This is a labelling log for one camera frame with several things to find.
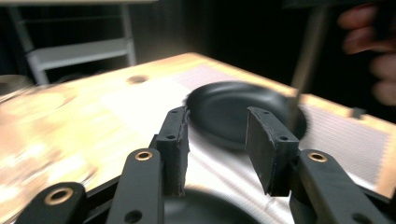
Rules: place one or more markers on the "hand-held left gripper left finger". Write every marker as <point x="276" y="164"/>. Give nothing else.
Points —
<point x="174" y="155"/>

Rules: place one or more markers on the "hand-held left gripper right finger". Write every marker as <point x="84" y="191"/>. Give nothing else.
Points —
<point x="271" y="155"/>

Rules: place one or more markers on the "black plate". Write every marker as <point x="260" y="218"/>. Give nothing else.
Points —
<point x="211" y="208"/>
<point x="224" y="105"/>

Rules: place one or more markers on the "silver knife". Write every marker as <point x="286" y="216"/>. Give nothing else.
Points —
<point x="306" y="56"/>

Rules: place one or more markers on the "grey white striped placemat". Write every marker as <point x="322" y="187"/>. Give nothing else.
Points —
<point x="342" y="140"/>

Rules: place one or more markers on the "grey round table grommet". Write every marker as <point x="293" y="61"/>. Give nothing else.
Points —
<point x="138" y="79"/>

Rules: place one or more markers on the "grey tape piece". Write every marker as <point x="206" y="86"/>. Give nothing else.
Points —
<point x="358" y="112"/>

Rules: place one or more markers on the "white metal stand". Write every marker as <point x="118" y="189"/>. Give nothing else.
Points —
<point x="77" y="51"/>

